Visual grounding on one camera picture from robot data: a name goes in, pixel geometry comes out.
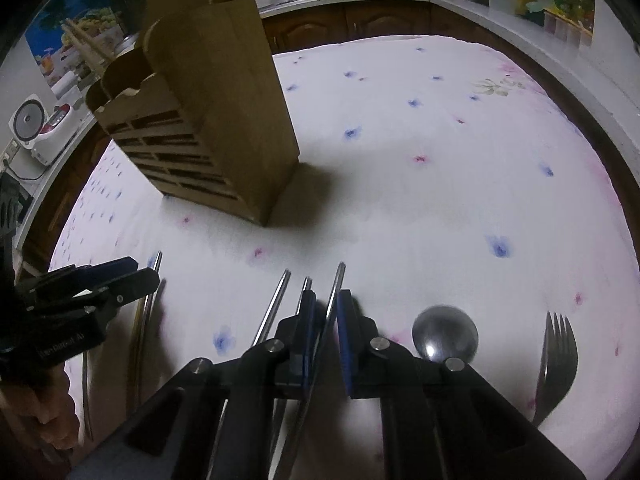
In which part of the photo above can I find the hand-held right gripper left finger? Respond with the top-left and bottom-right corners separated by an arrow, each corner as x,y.
70,290 -> 319,480

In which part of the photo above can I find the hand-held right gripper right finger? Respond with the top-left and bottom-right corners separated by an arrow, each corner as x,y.
336,289 -> 587,480

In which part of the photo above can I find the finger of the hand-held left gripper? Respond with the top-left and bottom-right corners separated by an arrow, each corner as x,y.
25,267 -> 161,322
16,256 -> 140,297

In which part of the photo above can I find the small steel spoon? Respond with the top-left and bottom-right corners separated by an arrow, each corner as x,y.
411,305 -> 480,365

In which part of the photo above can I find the wooden utensil holder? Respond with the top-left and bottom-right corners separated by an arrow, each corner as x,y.
85,0 -> 301,227

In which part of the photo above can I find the small steel fork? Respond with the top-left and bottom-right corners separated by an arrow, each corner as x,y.
529,311 -> 579,426

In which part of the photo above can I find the person's left hand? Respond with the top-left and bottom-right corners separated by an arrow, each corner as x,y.
0,361 -> 82,461

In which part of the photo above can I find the white and red rice cooker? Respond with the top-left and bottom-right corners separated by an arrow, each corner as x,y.
7,92 -> 87,167

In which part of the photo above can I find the paper towel roll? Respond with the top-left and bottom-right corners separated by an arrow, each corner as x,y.
50,71 -> 81,101

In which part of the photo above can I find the green lidded container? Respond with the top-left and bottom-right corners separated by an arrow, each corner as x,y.
522,0 -> 553,26

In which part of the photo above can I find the row of spice jars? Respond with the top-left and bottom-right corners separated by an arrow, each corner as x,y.
542,10 -> 596,47

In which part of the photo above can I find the fruit and beach wall poster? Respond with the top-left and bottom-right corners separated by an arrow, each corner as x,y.
25,0 -> 126,86

